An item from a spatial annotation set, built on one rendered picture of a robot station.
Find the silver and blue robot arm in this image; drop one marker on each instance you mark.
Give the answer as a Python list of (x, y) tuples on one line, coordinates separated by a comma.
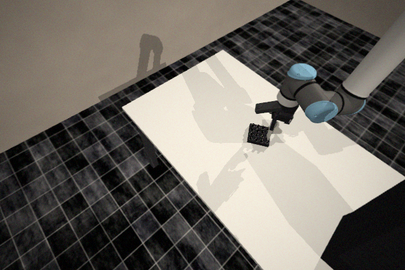
[(300, 86)]

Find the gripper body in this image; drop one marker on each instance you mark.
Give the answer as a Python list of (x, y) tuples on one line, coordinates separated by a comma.
[(286, 115)]

